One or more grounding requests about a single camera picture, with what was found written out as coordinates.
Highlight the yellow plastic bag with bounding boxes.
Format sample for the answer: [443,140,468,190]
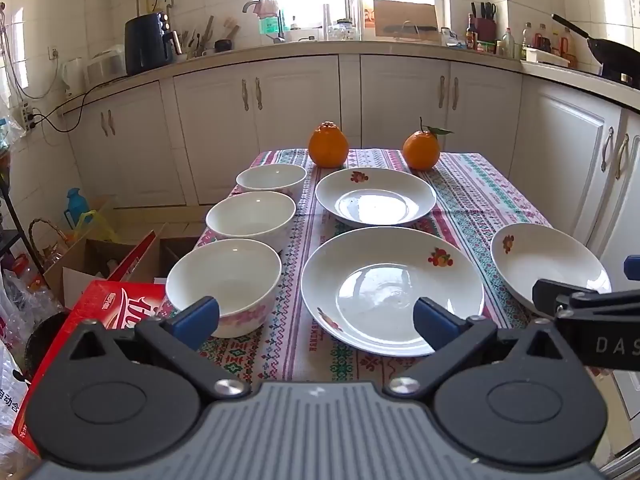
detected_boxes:
[75,210,121,243]

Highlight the black round pan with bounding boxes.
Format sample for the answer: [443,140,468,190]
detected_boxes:
[25,310,71,381]

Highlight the blue plastic bottle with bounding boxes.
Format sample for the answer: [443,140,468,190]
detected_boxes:
[66,187,91,228]

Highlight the glass jar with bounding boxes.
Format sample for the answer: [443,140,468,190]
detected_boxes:
[327,19,362,42]

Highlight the orange without leaves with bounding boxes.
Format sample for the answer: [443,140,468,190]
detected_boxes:
[308,121,349,169]

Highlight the white plate fruit print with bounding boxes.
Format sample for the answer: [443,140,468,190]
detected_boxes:
[490,225,612,318]
[315,167,437,228]
[300,226,485,358]

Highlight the utensil holder with utensils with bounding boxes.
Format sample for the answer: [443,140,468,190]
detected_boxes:
[180,15,216,61]

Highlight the beige kitchen countertop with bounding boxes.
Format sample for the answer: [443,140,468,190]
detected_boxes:
[60,37,640,116]

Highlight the black air fryer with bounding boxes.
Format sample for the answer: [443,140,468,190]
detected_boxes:
[124,12,182,77]

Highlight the black metal rack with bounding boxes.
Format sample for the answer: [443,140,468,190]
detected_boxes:
[0,150,36,281]

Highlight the wicker basket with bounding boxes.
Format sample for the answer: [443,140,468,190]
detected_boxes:
[27,217,71,271]

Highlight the clear plastic bags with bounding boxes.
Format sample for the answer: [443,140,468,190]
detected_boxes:
[0,265,66,461]

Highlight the orange with leafy stem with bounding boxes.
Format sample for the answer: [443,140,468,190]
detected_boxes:
[403,117,455,171]

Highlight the small open cardboard box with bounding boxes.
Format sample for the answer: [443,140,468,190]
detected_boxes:
[165,235,203,281]

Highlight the white countertop appliance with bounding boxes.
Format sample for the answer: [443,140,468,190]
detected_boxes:
[84,45,126,88]

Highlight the patterned red green tablecloth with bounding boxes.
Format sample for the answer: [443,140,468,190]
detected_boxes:
[162,147,621,391]

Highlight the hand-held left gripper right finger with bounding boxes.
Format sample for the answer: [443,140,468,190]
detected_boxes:
[385,296,576,401]

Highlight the white bowl pink floral pattern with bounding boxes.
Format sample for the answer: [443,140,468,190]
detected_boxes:
[236,163,307,206]
[205,191,297,253]
[165,238,283,339]

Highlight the red knife block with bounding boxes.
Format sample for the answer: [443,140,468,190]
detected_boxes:
[472,2,497,43]

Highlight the red carton box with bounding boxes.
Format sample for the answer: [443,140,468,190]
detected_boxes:
[12,280,173,456]

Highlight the metal sink faucet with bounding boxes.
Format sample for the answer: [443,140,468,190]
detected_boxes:
[243,0,287,43]

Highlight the white plastic tray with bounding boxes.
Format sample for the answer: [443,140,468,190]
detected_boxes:
[522,47,571,68]

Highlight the black wok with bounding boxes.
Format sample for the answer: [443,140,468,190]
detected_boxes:
[551,12,640,86]

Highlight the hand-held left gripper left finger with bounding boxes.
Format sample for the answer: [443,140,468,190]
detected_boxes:
[67,296,251,402]

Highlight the large open cardboard box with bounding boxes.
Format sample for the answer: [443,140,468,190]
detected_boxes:
[45,230,168,311]

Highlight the wooden cutting board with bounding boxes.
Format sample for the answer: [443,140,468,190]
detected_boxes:
[372,0,440,40]

